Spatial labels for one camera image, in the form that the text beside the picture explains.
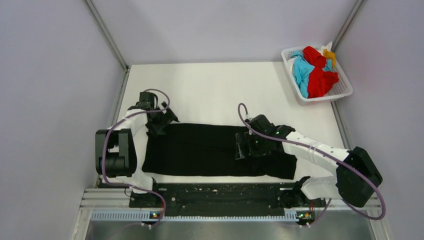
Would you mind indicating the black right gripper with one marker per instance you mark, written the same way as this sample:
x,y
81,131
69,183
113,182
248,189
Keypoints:
x,y
245,138

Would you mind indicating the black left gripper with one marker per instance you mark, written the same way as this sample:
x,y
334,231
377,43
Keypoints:
x,y
167,117

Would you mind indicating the black t-shirt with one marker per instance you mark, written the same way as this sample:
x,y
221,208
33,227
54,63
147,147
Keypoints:
x,y
189,149

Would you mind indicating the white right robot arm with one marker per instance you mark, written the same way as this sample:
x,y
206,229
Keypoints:
x,y
353,176

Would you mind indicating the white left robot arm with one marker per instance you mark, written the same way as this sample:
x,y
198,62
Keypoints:
x,y
116,159

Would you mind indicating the light blue t-shirt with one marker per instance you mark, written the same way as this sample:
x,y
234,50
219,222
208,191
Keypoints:
x,y
301,70

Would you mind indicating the red t-shirt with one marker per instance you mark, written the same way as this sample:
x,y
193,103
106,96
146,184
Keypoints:
x,y
322,77

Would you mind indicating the white plastic laundry basket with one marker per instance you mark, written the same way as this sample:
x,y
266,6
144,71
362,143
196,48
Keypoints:
x,y
339,90

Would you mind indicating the yellow t-shirt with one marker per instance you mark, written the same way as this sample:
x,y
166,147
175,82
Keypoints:
x,y
329,55

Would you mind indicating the white t-shirt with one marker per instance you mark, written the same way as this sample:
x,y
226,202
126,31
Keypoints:
x,y
325,48

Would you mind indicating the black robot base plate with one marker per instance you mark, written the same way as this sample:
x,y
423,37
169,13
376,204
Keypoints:
x,y
232,199

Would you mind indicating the white slotted cable duct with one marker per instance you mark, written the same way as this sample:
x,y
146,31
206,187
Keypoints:
x,y
153,216

